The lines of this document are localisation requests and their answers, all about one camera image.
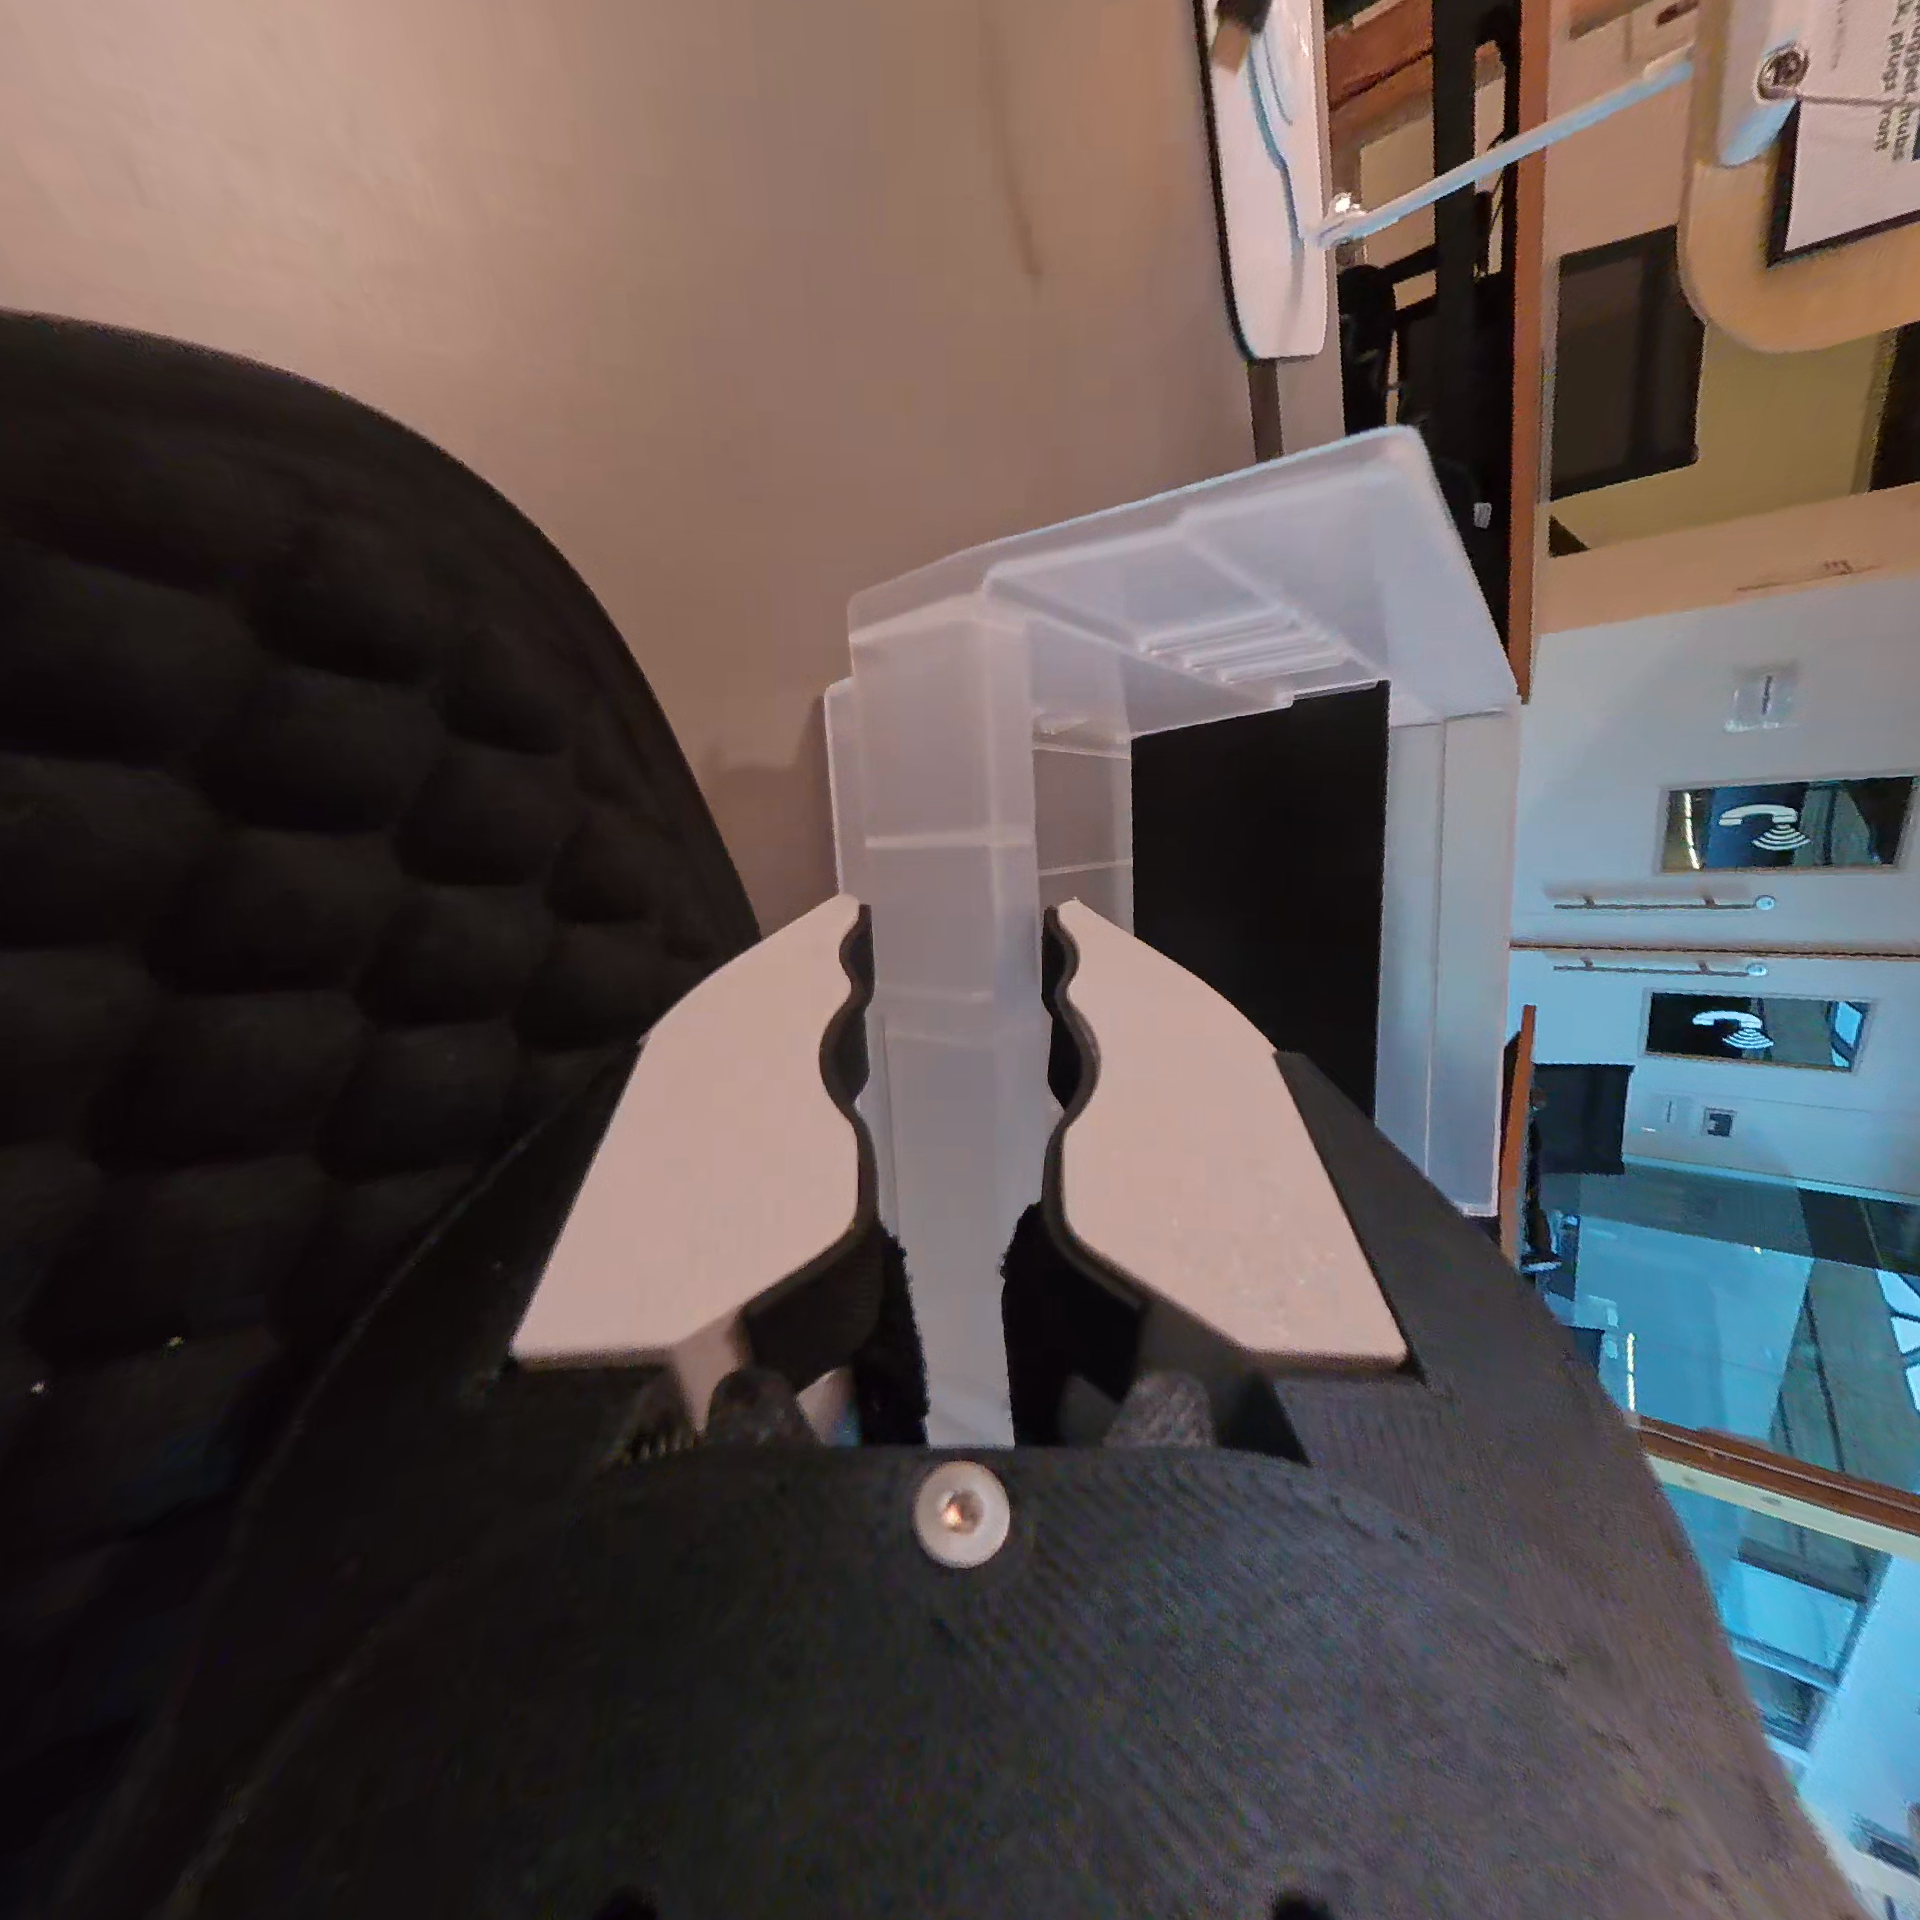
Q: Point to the white wall switch plate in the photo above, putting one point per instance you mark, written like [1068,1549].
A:
[1764,701]

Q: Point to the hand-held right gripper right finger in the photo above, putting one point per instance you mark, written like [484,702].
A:
[1216,1188]

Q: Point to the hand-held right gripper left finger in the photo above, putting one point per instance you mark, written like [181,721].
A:
[706,1172]

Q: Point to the small paper note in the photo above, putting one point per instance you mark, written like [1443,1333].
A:
[1854,152]

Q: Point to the black phone icon sign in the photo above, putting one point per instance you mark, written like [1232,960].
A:
[1747,1032]
[1771,824]

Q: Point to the clear plastic box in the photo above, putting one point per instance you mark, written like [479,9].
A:
[946,748]

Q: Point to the plywood poster board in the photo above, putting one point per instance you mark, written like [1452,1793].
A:
[1725,284]

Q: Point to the black padded cushion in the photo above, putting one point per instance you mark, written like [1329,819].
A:
[302,824]

